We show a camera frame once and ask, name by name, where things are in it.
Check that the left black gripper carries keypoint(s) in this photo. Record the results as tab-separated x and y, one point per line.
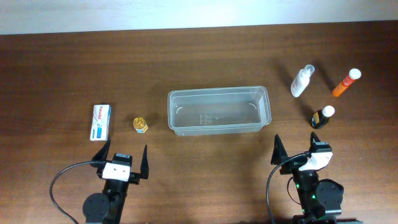
134	178

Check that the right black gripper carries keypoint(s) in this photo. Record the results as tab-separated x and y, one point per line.
286	168

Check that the dark bottle white cap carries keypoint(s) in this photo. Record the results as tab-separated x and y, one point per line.
322	117

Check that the white spray bottle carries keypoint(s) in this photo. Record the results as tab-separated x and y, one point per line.
302	80

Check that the orange tube white cap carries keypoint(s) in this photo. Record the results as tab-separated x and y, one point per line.
353	75

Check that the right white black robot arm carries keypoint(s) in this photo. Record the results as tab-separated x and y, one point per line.
320	200

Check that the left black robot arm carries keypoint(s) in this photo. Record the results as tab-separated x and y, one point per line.
107	206

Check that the clear plastic container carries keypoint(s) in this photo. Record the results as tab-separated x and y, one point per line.
210	111

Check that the small gold lid jar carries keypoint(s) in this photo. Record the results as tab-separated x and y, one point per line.
140	125

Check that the white Panadol medicine box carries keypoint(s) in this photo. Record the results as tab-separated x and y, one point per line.
100	123

